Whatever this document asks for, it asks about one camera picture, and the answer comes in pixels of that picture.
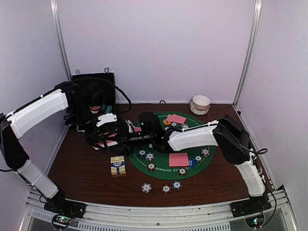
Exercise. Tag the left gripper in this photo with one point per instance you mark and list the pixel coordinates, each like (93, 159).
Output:
(91, 140)

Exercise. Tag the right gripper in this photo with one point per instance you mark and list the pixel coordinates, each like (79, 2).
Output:
(127, 144)

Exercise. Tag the dealt red card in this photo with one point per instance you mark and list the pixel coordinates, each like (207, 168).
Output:
(137, 129)
(178, 160)
(176, 119)

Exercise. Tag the red-backed card deck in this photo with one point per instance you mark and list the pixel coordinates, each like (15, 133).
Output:
(109, 142)

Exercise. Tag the hundred chips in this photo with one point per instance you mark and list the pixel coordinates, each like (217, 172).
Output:
(151, 166)
(182, 171)

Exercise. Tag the orange big blind button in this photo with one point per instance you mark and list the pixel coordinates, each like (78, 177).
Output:
(166, 122)

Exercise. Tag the blue peach ten chip stack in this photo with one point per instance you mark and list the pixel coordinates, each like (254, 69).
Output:
(146, 187)

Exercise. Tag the brown hundred chip stack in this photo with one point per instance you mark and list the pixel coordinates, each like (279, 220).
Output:
(166, 189)

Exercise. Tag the blue green fifty chip stack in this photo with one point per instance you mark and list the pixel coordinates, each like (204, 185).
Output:
(177, 185)

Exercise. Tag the blue small blind button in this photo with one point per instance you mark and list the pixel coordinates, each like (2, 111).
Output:
(191, 163)

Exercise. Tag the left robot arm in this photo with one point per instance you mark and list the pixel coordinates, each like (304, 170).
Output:
(79, 102)

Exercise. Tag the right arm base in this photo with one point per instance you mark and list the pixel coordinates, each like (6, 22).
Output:
(250, 206)

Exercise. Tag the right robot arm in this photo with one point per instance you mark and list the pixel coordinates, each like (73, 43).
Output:
(225, 133)

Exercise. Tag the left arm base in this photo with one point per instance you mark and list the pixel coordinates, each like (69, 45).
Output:
(68, 208)

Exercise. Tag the gold blue card box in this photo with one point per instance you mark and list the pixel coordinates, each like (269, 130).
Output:
(117, 165)

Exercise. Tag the round green poker mat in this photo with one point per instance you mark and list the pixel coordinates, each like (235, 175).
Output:
(163, 171)

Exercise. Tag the teal chips in case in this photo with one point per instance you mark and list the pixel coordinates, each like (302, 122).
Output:
(106, 109)

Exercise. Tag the black poker case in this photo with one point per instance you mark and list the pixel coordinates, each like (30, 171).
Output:
(104, 80)

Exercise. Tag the lower white bowl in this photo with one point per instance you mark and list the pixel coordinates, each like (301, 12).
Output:
(198, 112)

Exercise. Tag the white bowl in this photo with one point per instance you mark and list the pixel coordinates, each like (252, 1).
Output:
(198, 112)
(201, 102)

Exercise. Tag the upper white bowl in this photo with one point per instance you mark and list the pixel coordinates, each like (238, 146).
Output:
(201, 102)

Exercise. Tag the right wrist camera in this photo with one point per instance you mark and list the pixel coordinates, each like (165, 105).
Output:
(150, 124)

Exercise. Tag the left aluminium post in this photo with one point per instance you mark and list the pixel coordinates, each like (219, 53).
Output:
(58, 28)

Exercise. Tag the aluminium post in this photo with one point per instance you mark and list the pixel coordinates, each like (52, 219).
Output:
(58, 28)
(249, 52)

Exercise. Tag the right aluminium post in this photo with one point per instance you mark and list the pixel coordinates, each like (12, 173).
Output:
(249, 52)

